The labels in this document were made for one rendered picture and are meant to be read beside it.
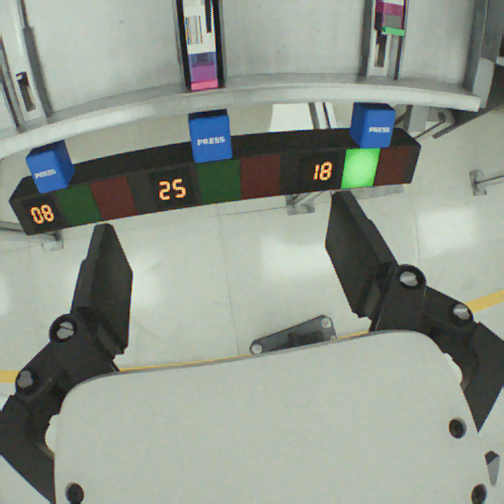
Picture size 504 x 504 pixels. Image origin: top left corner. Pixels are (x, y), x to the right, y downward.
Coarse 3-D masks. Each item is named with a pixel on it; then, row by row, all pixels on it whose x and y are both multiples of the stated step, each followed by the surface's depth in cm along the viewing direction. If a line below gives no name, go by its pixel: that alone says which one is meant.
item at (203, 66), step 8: (192, 56) 14; (200, 56) 14; (208, 56) 14; (192, 64) 15; (200, 64) 15; (208, 64) 15; (192, 72) 15; (200, 72) 15; (208, 72) 15; (216, 72) 15; (192, 80) 15; (200, 80) 15
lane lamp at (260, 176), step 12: (264, 156) 22; (276, 156) 22; (240, 168) 23; (252, 168) 23; (264, 168) 23; (276, 168) 23; (252, 180) 23; (264, 180) 24; (276, 180) 24; (252, 192) 24; (264, 192) 24; (276, 192) 25
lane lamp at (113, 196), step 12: (108, 180) 21; (120, 180) 21; (96, 192) 22; (108, 192) 22; (120, 192) 22; (108, 204) 23; (120, 204) 23; (132, 204) 23; (108, 216) 23; (120, 216) 24
